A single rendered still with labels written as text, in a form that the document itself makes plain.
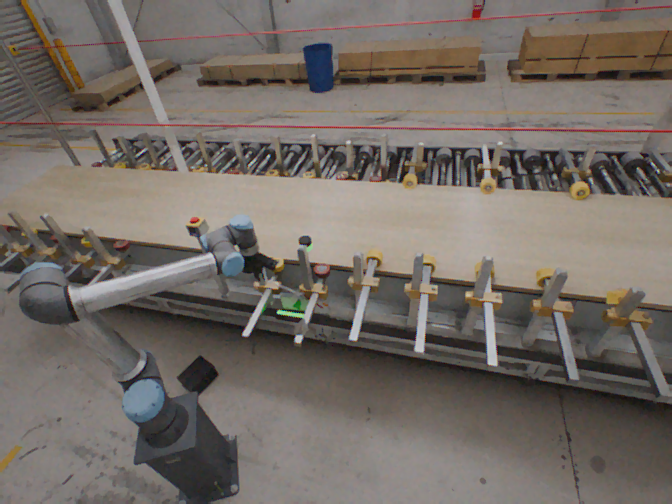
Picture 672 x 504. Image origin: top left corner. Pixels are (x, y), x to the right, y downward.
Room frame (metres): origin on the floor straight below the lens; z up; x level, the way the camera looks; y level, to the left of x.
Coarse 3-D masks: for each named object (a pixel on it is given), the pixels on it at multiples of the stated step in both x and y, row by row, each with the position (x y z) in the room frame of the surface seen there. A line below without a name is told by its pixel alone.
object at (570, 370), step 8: (544, 288) 0.93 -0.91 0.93; (560, 312) 0.78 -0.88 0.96; (552, 320) 0.77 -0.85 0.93; (560, 320) 0.75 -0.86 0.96; (560, 328) 0.71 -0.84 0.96; (560, 336) 0.68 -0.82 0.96; (568, 336) 0.68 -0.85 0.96; (560, 344) 0.65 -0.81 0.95; (568, 344) 0.64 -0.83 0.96; (560, 352) 0.63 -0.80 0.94; (568, 352) 0.61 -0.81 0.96; (568, 360) 0.59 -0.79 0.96; (568, 368) 0.56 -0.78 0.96; (576, 368) 0.55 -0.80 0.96; (568, 376) 0.53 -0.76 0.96; (576, 376) 0.53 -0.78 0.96; (576, 384) 0.51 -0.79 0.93
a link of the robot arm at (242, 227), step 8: (240, 216) 1.21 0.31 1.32; (248, 216) 1.21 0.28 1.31; (232, 224) 1.15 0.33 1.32; (240, 224) 1.15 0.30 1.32; (248, 224) 1.16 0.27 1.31; (232, 232) 1.13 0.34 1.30; (240, 232) 1.14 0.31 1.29; (248, 232) 1.15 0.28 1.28; (240, 240) 1.13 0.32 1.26; (248, 240) 1.15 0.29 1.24; (256, 240) 1.17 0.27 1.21
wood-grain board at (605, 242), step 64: (64, 192) 2.48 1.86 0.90; (128, 192) 2.34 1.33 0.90; (192, 192) 2.21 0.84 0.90; (256, 192) 2.09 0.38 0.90; (320, 192) 1.98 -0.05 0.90; (384, 192) 1.87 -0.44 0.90; (448, 192) 1.78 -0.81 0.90; (512, 192) 1.68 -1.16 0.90; (320, 256) 1.36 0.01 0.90; (384, 256) 1.29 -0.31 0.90; (448, 256) 1.23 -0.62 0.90; (512, 256) 1.17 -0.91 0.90; (576, 256) 1.11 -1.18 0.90; (640, 256) 1.06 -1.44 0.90
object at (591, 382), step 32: (96, 256) 1.97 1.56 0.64; (160, 256) 1.77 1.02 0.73; (192, 256) 1.67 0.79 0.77; (352, 288) 1.31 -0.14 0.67; (384, 288) 1.25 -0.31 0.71; (448, 288) 1.14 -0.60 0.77; (224, 320) 1.67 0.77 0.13; (576, 320) 0.92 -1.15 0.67; (384, 352) 1.27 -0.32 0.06; (448, 352) 1.14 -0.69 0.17; (544, 384) 0.93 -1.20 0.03; (608, 384) 0.82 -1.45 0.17; (640, 384) 0.79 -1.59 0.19
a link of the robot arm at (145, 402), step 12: (132, 384) 0.78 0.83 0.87; (144, 384) 0.78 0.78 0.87; (156, 384) 0.77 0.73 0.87; (132, 396) 0.73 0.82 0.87; (144, 396) 0.73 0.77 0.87; (156, 396) 0.72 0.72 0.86; (168, 396) 0.77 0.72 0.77; (132, 408) 0.69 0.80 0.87; (144, 408) 0.68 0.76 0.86; (156, 408) 0.69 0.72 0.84; (168, 408) 0.72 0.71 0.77; (132, 420) 0.66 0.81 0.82; (144, 420) 0.66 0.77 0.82; (156, 420) 0.67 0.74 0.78; (168, 420) 0.69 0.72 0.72; (156, 432) 0.65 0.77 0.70
